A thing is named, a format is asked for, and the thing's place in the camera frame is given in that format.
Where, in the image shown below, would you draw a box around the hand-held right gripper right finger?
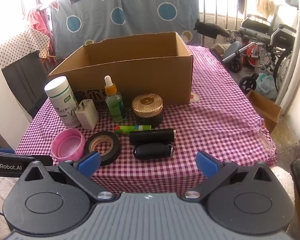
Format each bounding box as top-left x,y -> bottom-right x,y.
185,151 -> 278,203

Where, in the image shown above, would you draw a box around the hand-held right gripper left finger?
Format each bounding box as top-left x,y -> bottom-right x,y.
19,151 -> 117,203

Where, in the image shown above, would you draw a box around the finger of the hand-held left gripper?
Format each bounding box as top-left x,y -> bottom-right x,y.
31,155 -> 53,166

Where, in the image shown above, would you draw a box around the pink plastic lid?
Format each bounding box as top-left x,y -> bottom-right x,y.
51,128 -> 86,163

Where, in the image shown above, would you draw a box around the black electrical tape roll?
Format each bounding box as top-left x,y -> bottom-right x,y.
84,131 -> 121,166

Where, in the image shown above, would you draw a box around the white charger plug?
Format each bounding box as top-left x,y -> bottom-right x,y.
75,99 -> 99,130

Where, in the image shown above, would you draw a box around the green and white tube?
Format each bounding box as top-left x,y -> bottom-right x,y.
115,124 -> 152,135

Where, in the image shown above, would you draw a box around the black car key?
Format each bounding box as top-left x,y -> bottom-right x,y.
133,142 -> 175,160

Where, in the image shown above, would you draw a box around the black cylinder tube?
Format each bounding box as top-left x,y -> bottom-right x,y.
129,128 -> 177,145

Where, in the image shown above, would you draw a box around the green dropper bottle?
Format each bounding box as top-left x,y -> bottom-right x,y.
104,75 -> 127,123

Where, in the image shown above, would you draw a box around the white pill bottle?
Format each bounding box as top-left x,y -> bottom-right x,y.
44,76 -> 81,129

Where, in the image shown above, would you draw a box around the gold lid black jar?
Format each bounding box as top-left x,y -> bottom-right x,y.
131,93 -> 163,128

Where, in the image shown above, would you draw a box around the brown cardboard box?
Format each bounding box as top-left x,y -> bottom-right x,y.
47,32 -> 194,106

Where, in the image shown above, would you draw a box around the purple checked tablecloth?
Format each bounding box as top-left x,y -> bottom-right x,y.
15,45 -> 278,197

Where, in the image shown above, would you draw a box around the white fleece blanket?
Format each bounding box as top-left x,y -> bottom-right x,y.
272,166 -> 296,205

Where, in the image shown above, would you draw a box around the small open cardboard box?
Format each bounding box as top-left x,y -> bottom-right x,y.
246,90 -> 282,134

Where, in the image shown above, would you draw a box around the dark grey cabinet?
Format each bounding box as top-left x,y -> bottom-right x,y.
2,50 -> 50,118

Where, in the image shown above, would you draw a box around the pale blue plastic bag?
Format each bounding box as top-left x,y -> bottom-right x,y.
255,72 -> 278,99

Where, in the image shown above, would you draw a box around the white polka-dot cloth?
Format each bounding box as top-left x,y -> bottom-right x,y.
0,29 -> 52,68

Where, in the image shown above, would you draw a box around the black padded seat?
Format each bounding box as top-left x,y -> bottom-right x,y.
194,20 -> 230,39

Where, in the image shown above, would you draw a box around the pink hanging clothes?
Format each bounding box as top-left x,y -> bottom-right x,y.
27,4 -> 53,58

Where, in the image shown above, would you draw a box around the black wheelchair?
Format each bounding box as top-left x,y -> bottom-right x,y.
222,0 -> 300,93

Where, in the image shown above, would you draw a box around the blue sheet with circles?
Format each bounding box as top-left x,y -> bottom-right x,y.
50,0 -> 200,60

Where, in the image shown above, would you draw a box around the metal window railing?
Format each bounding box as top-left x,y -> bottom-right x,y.
197,0 -> 255,48

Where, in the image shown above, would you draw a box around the beige hanging towel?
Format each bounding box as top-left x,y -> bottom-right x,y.
256,0 -> 276,18

